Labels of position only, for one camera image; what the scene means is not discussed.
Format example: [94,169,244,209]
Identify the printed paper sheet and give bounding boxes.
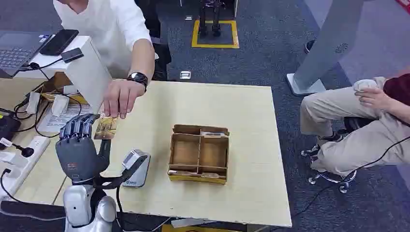
[36,103,94,134]

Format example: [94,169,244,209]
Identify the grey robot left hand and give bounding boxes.
[55,113,112,186]

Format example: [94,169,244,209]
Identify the small black flat device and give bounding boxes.
[60,47,85,64]

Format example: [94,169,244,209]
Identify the black smartphone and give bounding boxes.
[39,29,80,57]

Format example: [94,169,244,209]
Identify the black power plug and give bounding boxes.
[12,143,35,159]

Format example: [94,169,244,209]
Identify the black robot stand legs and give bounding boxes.
[198,0,222,38]

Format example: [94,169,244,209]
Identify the grey laptop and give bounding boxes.
[0,30,54,78]

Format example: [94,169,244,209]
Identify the rolling stool with chrome base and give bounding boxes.
[300,116,358,194]

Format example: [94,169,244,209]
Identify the person in white top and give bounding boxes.
[53,0,160,120]

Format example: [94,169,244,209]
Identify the person's hand with watch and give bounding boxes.
[102,79,146,120]

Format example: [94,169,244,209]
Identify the white box-shaped case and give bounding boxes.
[14,35,113,113]

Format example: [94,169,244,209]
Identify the grey slanted stand post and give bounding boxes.
[286,0,366,96]

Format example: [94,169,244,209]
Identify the seated person's hand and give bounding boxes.
[354,88,394,112]

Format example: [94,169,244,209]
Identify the white power strip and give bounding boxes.
[0,135,52,200]

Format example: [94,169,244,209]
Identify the wooden divided card box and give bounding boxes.
[167,124,231,186]

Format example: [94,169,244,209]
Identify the brown cardboard box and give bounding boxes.
[41,72,89,105]

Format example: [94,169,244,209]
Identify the white power adapter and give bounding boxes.
[26,91,42,115]
[51,94,71,117]

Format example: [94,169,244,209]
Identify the black device with yellow mark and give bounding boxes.
[0,113,22,150]

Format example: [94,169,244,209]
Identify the black desk cable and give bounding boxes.
[13,82,83,139]

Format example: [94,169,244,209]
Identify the yellow floor tape square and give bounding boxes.
[191,20,240,50]

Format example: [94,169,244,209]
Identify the golden printed card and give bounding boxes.
[93,116,118,141]

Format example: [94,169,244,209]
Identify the black shoe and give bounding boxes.
[304,40,317,55]

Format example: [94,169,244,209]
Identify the seated person in beige trousers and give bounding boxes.
[299,72,410,179]

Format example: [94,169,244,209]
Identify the black wristwatch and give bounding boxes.
[127,72,149,92]

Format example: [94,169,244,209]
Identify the black floor cable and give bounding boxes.
[291,135,410,219]

